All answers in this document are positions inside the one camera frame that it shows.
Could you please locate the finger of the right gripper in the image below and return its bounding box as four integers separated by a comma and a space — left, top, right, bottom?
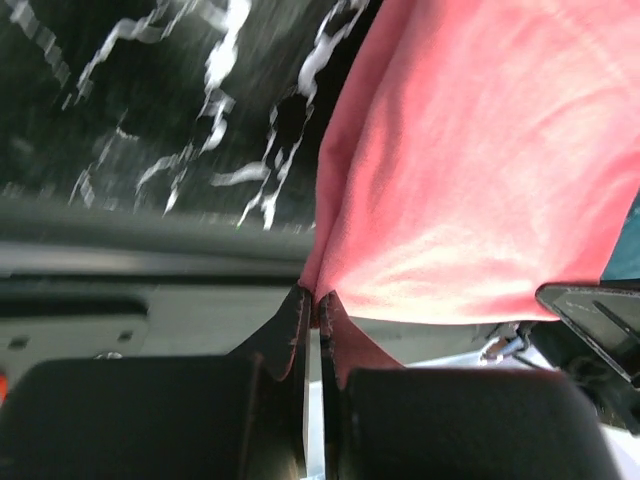
536, 279, 639, 389

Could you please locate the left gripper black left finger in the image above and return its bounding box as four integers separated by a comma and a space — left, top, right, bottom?
1, 286, 312, 479

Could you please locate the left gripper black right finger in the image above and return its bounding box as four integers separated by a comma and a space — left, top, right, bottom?
318, 293, 619, 479

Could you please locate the coral red t shirt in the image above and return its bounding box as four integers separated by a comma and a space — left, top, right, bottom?
299, 0, 640, 324

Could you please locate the teal transparent plastic basket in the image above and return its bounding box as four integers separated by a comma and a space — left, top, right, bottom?
601, 196, 640, 281

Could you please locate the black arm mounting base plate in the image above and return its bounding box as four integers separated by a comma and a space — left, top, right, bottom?
1, 199, 313, 355

